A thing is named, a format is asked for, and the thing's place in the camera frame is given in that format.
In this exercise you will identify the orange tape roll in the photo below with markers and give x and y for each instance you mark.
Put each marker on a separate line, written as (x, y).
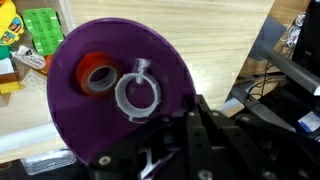
(97, 74)

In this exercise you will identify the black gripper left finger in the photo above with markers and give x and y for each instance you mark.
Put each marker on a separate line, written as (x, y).
(137, 154)

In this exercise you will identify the yellow toy vehicle piece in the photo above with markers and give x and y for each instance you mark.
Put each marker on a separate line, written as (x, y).
(11, 24)

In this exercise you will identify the yellow toy block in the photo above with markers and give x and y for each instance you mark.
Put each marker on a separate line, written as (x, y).
(10, 87)

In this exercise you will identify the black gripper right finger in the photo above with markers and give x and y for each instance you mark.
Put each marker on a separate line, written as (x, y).
(245, 148)

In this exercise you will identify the green toy truck base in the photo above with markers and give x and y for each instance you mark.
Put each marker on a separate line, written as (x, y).
(45, 28)

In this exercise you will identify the purple plastic bowl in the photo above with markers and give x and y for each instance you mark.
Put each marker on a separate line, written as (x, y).
(155, 81)

